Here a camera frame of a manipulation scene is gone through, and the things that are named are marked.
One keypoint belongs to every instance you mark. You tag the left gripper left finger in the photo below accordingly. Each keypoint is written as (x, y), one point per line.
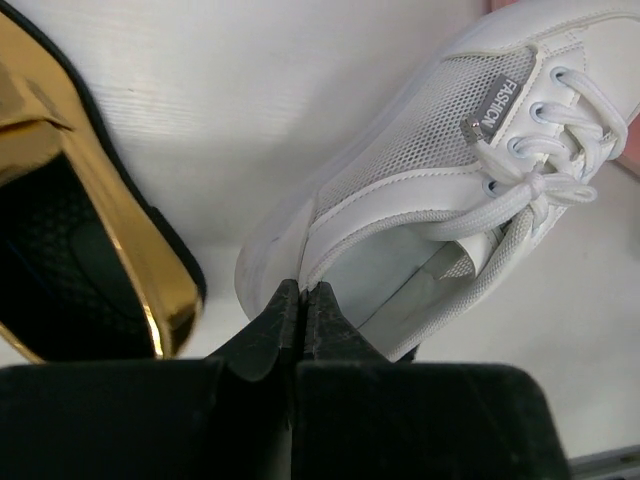
(220, 417)

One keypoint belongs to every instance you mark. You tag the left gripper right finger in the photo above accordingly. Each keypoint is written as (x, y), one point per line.
(360, 416)

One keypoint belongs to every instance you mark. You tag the white sneaker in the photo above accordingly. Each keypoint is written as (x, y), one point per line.
(462, 176)

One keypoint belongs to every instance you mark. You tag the gold shoe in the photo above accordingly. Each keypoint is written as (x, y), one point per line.
(90, 271)

